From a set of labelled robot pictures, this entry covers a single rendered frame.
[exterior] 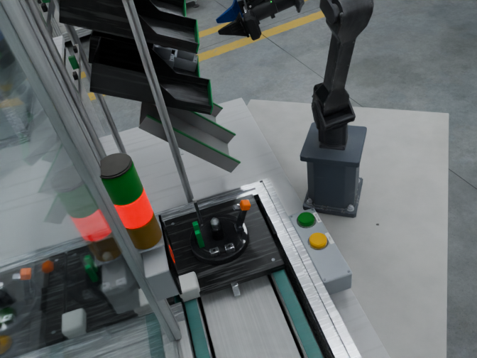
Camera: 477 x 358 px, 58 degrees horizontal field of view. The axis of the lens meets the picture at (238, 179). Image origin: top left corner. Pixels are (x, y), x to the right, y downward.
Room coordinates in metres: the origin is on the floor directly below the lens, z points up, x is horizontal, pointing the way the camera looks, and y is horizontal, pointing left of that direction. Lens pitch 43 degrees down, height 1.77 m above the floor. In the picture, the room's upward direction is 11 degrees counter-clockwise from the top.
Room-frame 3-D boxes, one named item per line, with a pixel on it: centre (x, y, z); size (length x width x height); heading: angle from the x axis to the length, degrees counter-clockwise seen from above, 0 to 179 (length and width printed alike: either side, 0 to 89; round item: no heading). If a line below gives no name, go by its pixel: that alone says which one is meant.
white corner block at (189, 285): (0.55, 0.15, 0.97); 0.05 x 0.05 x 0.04; 8
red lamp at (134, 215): (0.46, 0.16, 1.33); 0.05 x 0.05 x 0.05
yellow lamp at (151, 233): (0.46, 0.16, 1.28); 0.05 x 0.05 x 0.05
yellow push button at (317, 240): (0.61, -0.15, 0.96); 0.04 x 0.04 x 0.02
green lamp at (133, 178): (0.46, 0.16, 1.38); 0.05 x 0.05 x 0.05
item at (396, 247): (0.86, -0.21, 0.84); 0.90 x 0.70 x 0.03; 153
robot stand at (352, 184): (0.84, -0.26, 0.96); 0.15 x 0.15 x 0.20; 63
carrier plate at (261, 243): (0.66, 0.07, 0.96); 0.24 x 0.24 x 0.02; 8
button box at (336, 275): (0.61, -0.15, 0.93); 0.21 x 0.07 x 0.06; 8
